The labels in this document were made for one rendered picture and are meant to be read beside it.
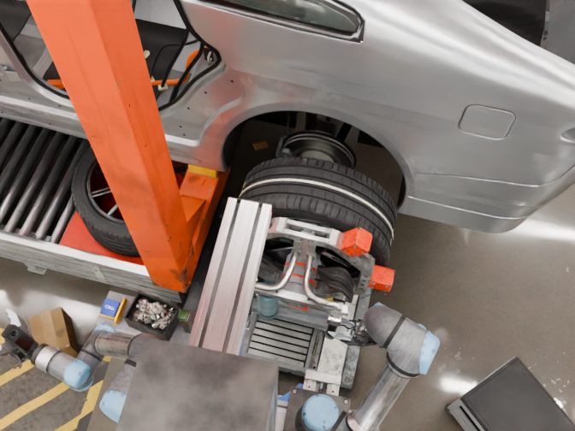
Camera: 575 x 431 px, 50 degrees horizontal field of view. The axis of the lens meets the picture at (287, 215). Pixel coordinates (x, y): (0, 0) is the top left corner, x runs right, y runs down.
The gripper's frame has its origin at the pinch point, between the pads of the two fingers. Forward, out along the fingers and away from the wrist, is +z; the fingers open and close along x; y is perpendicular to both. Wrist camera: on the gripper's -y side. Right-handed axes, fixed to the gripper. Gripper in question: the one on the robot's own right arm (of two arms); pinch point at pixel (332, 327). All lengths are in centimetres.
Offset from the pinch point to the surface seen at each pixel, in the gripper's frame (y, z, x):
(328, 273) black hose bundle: 20.1, 6.3, -13.0
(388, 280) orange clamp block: 5.6, -16.9, -22.2
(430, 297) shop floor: -83, -49, -59
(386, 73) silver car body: 76, 3, -62
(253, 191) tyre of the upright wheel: 24, 41, -37
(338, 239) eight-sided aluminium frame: 28.6, 5.4, -23.0
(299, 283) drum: 8.9, 16.3, -10.9
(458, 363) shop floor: -83, -68, -26
